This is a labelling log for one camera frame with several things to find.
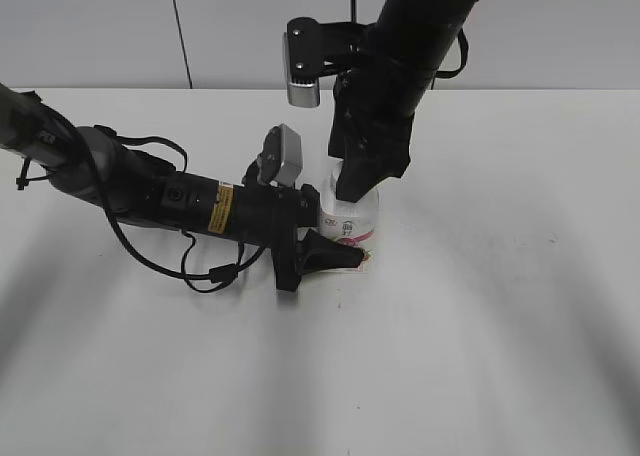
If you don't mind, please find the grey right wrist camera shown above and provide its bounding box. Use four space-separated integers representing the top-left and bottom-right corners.
283 17 369 108

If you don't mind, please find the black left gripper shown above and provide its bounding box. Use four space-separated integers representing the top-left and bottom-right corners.
232 174 364 292

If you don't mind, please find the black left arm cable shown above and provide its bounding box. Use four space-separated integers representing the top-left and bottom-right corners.
14 125 266 293

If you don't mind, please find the white yili changqing yogurt bottle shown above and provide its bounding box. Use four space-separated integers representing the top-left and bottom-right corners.
319 160 379 273

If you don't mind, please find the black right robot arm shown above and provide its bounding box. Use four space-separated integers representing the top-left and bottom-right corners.
328 0 481 202

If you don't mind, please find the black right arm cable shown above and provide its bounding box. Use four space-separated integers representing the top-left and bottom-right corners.
347 0 470 81

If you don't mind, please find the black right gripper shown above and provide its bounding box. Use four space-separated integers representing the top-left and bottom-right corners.
328 59 435 203

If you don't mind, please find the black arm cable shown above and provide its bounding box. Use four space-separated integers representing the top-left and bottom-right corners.
14 125 266 293
347 0 470 81

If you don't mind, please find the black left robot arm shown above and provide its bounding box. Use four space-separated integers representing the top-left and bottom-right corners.
1 87 364 293

